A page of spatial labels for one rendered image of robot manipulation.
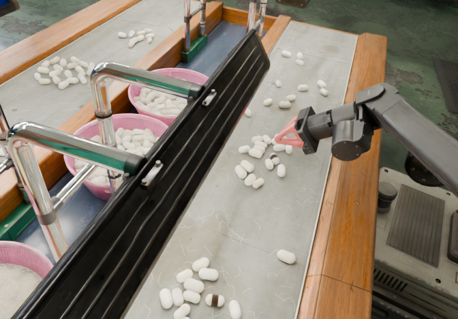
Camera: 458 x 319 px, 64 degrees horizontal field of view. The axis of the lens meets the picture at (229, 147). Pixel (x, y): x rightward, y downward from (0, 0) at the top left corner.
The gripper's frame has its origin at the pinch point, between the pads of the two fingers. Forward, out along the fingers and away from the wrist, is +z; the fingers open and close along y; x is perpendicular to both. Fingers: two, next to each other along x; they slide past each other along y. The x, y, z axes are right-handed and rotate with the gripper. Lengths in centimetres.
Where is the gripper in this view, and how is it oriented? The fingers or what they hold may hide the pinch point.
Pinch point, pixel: (278, 139)
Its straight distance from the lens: 87.3
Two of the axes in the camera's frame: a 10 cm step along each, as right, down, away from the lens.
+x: 5.3, 7.6, 3.8
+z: -7.7, 2.6, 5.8
